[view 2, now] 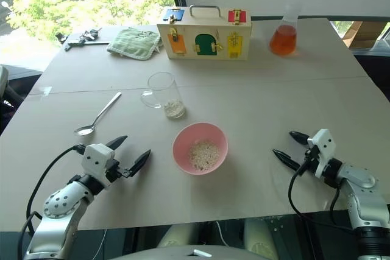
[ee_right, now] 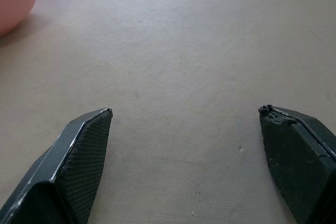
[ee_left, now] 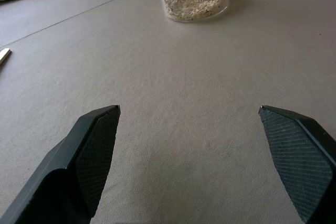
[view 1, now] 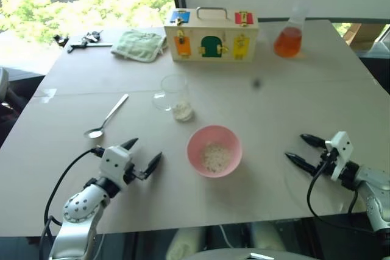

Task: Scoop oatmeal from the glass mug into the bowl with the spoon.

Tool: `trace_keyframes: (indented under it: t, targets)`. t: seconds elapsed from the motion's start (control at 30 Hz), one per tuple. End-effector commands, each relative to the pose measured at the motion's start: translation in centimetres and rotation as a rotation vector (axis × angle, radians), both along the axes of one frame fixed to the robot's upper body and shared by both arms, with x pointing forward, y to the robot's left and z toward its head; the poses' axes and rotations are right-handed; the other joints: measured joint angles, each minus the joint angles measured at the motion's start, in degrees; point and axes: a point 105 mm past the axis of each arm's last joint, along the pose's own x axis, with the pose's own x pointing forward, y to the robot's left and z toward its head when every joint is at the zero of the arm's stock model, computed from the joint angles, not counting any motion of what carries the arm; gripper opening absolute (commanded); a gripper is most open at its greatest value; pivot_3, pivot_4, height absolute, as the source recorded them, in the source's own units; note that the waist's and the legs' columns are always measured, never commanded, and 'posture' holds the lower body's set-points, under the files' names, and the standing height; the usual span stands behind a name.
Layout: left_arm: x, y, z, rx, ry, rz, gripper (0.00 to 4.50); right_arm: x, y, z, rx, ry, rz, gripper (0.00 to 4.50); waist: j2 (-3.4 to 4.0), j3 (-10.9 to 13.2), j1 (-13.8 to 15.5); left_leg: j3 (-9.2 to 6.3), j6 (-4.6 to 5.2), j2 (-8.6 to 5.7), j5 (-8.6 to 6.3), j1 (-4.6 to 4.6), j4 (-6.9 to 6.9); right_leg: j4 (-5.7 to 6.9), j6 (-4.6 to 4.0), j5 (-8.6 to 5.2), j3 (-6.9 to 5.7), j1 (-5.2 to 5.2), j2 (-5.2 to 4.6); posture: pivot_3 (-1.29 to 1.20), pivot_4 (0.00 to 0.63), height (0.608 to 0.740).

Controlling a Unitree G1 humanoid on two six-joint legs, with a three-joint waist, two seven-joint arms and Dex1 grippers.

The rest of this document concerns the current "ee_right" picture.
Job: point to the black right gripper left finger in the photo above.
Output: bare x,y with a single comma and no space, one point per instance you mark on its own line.
65,171

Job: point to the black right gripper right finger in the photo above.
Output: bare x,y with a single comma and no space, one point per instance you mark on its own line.
302,166

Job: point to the pink round object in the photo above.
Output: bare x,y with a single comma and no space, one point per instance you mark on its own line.
14,1

